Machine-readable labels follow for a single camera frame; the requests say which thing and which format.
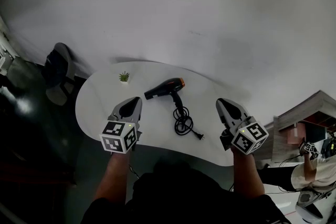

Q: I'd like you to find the small potted green plant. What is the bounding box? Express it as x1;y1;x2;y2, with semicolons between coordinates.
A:
118;70;131;86

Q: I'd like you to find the person's left forearm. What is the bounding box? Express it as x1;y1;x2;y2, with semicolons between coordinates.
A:
93;151;132;205

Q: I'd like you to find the person's black clothing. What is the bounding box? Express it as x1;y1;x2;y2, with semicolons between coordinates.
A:
80;162;291;224

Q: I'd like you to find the black bag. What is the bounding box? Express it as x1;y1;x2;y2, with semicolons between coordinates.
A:
43;49;70;88

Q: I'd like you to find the white table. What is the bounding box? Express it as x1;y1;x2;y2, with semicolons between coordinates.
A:
75;61;254;167

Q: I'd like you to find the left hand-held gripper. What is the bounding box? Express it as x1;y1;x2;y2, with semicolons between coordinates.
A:
99;97;144;154

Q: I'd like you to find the wooden shelf cabinet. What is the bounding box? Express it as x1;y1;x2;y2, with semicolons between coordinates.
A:
255;90;336;164

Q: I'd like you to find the person's right forearm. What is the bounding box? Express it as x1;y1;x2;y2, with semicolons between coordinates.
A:
232;147;265;196

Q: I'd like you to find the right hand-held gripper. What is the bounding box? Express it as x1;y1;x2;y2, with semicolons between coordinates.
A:
215;98;270;156

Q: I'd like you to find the grey chair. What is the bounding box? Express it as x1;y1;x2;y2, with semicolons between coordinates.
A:
46;42;77;107

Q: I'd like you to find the black orange hair dryer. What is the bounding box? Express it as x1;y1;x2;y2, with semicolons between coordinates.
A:
143;77;205;141

